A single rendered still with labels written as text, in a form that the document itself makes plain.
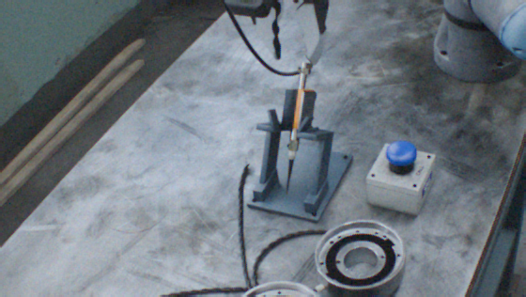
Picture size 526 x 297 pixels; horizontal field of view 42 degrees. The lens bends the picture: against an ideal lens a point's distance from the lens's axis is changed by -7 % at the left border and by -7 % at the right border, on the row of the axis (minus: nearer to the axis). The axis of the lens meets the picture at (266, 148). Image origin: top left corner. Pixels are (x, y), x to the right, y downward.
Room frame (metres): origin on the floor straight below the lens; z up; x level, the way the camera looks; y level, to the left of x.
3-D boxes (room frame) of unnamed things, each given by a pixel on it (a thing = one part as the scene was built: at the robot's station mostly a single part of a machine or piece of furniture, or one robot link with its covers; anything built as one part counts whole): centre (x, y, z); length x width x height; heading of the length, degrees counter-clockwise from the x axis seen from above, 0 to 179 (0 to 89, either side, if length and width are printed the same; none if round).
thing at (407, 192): (0.67, -0.17, 0.82); 0.08 x 0.07 x 0.05; 146
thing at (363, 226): (0.54, -0.08, 0.82); 0.10 x 0.10 x 0.04
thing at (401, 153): (0.67, -0.16, 0.85); 0.04 x 0.04 x 0.05
